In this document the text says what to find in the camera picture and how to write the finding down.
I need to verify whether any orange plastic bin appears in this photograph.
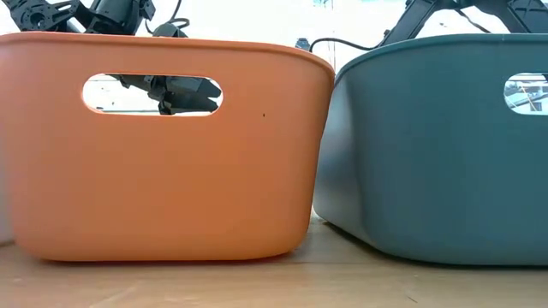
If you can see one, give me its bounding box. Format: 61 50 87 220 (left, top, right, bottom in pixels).
0 31 337 264

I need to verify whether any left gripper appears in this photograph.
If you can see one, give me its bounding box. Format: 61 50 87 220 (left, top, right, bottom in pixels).
142 75 223 116

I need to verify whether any teal plastic bin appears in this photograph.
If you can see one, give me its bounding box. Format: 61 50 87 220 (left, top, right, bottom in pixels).
313 33 548 267

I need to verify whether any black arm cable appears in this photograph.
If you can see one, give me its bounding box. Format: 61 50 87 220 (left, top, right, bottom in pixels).
295 37 387 54

